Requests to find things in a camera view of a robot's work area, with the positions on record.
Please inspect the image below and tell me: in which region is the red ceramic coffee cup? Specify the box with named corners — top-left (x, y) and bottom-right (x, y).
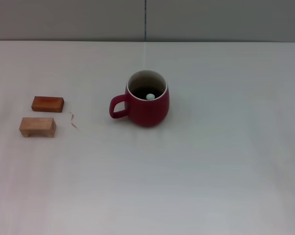
top-left (109, 70), bottom-right (170, 128)

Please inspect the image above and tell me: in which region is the light tan wooden block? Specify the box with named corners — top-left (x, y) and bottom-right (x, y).
top-left (19, 117), bottom-right (57, 139)

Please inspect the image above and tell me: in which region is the reddish brown wooden block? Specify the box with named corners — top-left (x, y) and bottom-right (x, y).
top-left (31, 96), bottom-right (65, 113)

